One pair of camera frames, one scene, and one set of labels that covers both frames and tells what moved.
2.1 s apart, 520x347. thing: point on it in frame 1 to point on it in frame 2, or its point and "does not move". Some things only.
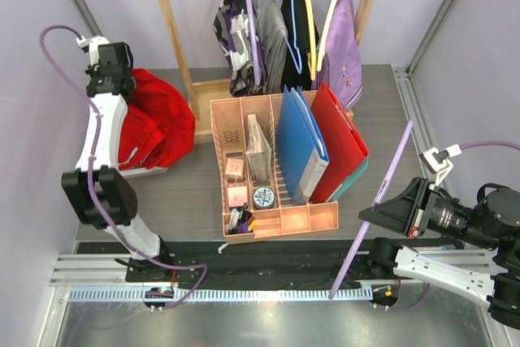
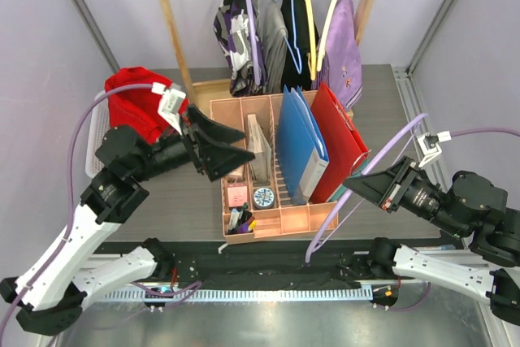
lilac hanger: [362, 232] to [340, 195]
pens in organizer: [240, 220] does not move
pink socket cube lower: [237, 196] does not move
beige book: [259, 150] does not move
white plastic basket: [141, 172] to [99, 125]
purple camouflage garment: [231, 26] does not move
